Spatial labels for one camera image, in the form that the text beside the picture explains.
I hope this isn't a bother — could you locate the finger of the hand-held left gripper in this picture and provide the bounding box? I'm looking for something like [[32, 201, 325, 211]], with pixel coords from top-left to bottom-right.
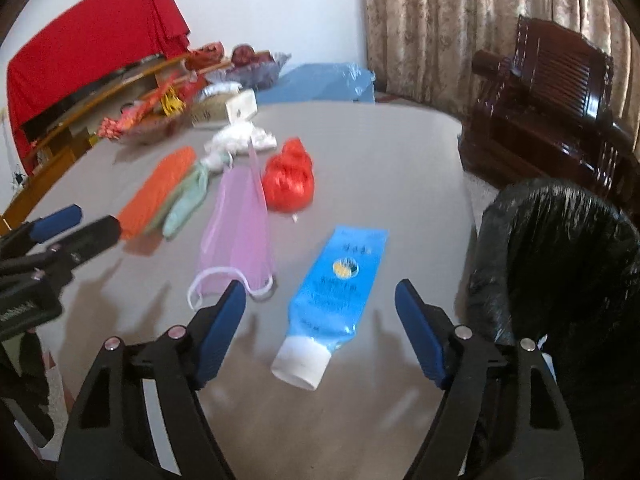
[[0, 204, 83, 261], [0, 215, 122, 282]]

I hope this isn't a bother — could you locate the white tissue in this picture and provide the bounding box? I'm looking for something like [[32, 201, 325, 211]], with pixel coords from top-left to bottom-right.
[[204, 122, 277, 171]]

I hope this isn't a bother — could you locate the wooden cabinet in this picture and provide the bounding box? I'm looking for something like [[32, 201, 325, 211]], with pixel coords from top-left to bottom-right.
[[0, 52, 236, 233]]

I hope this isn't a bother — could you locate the black television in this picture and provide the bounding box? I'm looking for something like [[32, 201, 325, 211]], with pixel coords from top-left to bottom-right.
[[20, 55, 166, 133]]

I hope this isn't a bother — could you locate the grey covered table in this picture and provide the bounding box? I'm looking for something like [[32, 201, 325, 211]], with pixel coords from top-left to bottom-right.
[[30, 100, 481, 480]]

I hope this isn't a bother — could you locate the red plastic bag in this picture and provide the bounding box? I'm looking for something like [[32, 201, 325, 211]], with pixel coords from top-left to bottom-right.
[[262, 136, 316, 213]]

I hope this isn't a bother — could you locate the orange foam fruit net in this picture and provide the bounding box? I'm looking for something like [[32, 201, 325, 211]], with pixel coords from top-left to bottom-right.
[[116, 146, 197, 241]]

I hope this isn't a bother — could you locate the red cloth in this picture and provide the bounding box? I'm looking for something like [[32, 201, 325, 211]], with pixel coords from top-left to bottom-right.
[[7, 0, 192, 161]]

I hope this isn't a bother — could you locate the dark wooden armchair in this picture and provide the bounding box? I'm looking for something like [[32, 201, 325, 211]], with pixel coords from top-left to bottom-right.
[[459, 15, 640, 196]]

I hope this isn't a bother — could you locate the blue tube with white cap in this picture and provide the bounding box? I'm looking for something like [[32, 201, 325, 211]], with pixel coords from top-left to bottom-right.
[[271, 226, 390, 391]]

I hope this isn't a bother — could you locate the floral curtain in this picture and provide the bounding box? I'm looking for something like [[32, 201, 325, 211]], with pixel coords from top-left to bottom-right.
[[356, 0, 640, 161]]

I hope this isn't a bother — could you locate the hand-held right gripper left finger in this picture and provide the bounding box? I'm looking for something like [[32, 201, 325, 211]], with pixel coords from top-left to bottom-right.
[[57, 280, 247, 480]]

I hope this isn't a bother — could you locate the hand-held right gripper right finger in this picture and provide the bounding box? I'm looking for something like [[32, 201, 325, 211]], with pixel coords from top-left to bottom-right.
[[394, 280, 586, 480]]

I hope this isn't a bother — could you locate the pile of red packets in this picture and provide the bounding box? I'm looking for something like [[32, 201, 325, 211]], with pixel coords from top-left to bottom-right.
[[97, 72, 211, 141]]

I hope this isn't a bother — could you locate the tissue box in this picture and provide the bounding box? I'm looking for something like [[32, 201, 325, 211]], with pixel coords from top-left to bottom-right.
[[191, 89, 258, 128]]

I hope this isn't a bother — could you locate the green face mask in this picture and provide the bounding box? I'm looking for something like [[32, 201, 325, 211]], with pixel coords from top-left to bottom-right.
[[162, 157, 233, 239]]

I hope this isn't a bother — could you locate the trash bin with black bag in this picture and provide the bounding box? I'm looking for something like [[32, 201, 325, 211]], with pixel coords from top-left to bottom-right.
[[465, 177, 640, 480]]

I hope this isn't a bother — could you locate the glass fruit bowl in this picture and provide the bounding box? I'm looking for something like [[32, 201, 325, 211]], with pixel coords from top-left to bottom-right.
[[207, 50, 292, 88]]

